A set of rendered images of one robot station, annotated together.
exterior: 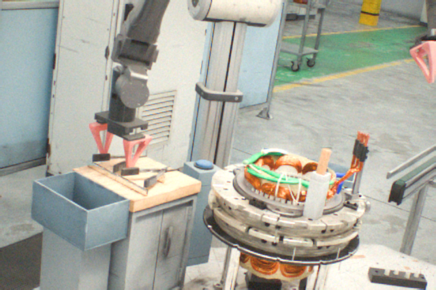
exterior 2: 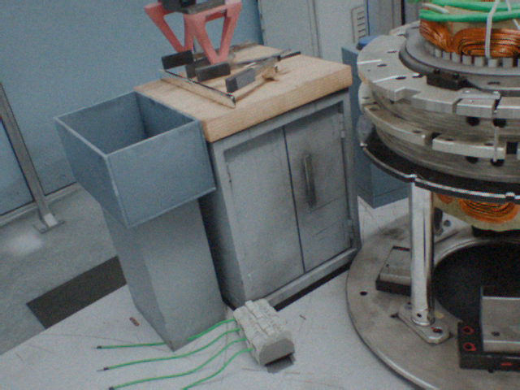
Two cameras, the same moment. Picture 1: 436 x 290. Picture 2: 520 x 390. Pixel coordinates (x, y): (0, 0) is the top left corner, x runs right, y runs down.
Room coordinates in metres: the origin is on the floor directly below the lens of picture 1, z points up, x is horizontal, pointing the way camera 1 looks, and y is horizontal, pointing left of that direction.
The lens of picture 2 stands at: (0.72, -0.12, 1.28)
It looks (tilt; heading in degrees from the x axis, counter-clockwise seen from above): 29 degrees down; 23
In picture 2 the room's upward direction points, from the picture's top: 10 degrees counter-clockwise
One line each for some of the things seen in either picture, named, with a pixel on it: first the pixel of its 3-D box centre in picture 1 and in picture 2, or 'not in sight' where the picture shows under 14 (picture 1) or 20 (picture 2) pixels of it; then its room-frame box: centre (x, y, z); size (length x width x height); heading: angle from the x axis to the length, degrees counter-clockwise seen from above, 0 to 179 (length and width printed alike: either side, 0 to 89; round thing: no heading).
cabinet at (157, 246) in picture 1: (130, 240); (257, 186); (1.35, 0.15, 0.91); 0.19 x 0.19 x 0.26; 53
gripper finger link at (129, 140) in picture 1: (128, 146); (205, 28); (1.34, 0.18, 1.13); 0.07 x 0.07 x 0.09; 54
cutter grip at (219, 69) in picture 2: (130, 171); (213, 71); (1.30, 0.17, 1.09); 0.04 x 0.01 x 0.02; 128
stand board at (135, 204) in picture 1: (137, 180); (239, 86); (1.35, 0.16, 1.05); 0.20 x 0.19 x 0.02; 143
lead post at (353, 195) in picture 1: (357, 172); not in sight; (1.33, -0.30, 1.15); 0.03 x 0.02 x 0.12; 135
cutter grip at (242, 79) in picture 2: (150, 181); (240, 80); (1.27, 0.12, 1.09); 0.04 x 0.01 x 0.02; 158
